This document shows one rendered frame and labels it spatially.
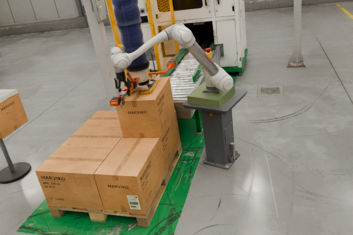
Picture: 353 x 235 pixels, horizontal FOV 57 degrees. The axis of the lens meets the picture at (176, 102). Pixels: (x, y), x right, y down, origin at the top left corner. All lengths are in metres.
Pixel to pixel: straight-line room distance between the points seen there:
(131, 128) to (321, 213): 1.83
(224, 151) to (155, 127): 0.80
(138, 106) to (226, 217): 1.27
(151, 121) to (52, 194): 1.12
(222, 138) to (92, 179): 1.34
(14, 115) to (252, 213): 2.68
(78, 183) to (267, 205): 1.68
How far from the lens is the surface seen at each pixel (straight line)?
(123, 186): 2.84
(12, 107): 3.98
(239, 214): 3.04
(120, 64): 2.60
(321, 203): 3.20
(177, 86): 4.36
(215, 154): 3.56
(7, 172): 4.50
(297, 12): 6.13
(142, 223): 3.06
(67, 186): 3.15
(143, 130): 3.18
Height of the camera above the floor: 2.10
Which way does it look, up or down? 24 degrees down
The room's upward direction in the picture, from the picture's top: 9 degrees counter-clockwise
